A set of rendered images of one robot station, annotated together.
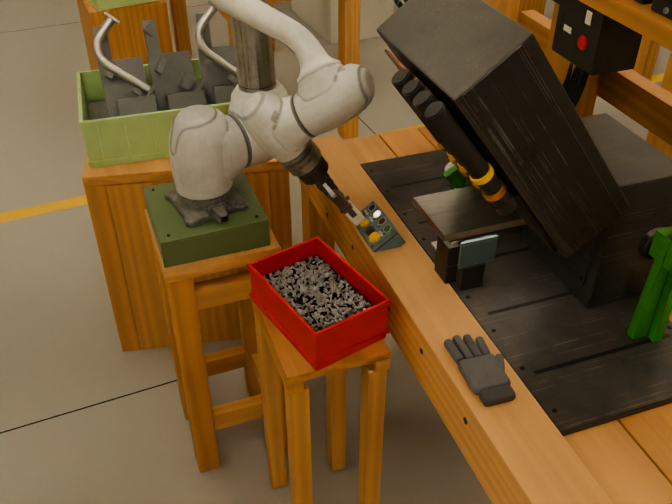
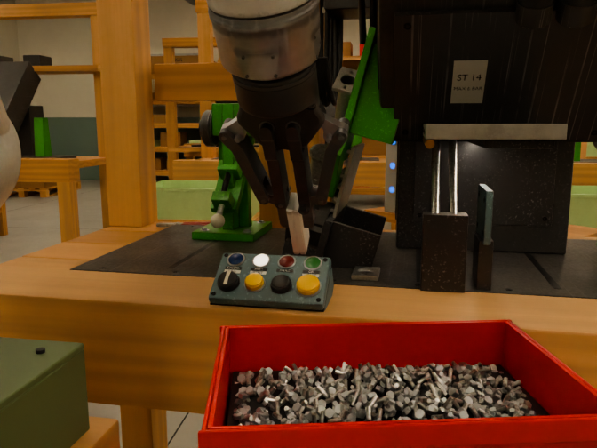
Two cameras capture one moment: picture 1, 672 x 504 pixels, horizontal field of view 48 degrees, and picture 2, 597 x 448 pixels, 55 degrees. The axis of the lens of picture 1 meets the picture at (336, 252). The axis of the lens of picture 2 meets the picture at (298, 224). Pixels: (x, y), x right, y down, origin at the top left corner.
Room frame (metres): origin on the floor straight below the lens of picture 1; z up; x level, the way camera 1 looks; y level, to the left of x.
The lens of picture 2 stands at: (1.23, 0.50, 1.13)
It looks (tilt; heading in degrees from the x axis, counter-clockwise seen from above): 10 degrees down; 301
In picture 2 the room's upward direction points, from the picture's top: straight up
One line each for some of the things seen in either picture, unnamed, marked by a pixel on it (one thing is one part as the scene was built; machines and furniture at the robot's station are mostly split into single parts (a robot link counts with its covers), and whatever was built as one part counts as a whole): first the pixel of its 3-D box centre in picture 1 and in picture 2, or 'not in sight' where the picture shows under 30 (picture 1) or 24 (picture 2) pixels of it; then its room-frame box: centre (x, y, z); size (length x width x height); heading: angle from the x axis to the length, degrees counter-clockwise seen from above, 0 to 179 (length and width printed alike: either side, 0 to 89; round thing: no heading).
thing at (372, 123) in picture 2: not in sight; (377, 98); (1.60, -0.37, 1.17); 0.13 x 0.12 x 0.20; 20
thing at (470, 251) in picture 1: (476, 262); (482, 235); (1.42, -0.33, 0.97); 0.10 x 0.02 x 0.14; 110
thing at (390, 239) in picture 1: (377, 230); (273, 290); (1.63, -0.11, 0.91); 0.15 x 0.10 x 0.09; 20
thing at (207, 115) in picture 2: not in sight; (208, 128); (2.00, -0.43, 1.12); 0.07 x 0.03 x 0.08; 110
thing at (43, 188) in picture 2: not in sight; (40, 179); (9.67, -5.34, 0.22); 1.20 x 0.81 x 0.44; 117
